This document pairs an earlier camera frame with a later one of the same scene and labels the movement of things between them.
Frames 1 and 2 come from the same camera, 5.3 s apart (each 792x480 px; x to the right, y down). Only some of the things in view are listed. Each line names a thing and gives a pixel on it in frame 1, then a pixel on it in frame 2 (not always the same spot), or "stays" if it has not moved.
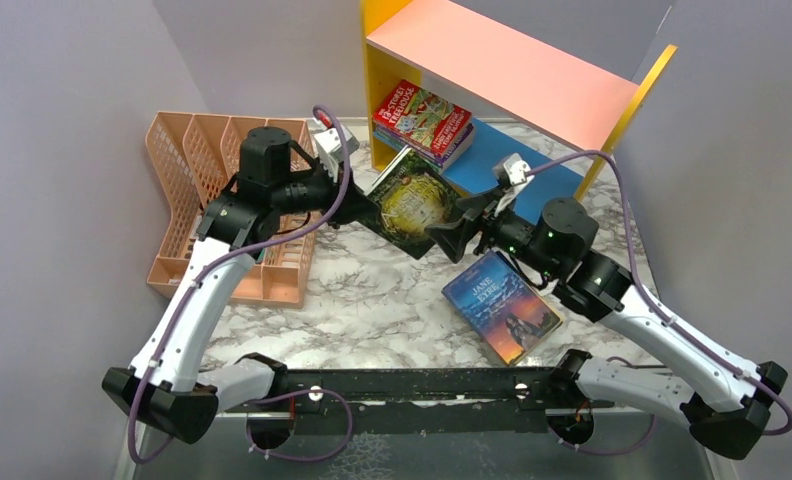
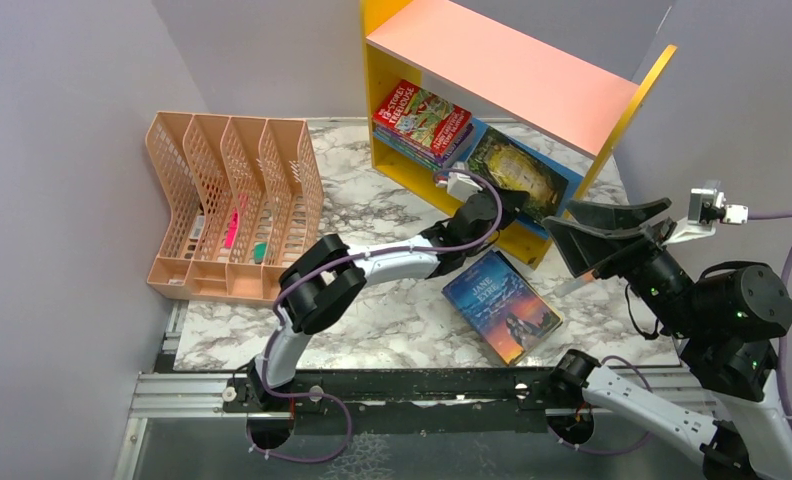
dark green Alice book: (413, 198) to (500, 160)
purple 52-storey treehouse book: (407, 143) stays
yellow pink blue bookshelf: (497, 111) stays
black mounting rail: (435, 400) stays
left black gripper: (355, 204) to (512, 200)
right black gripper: (455, 235) to (583, 247)
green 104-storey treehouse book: (432, 164) stays
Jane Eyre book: (503, 307) stays
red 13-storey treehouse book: (420, 118) stays
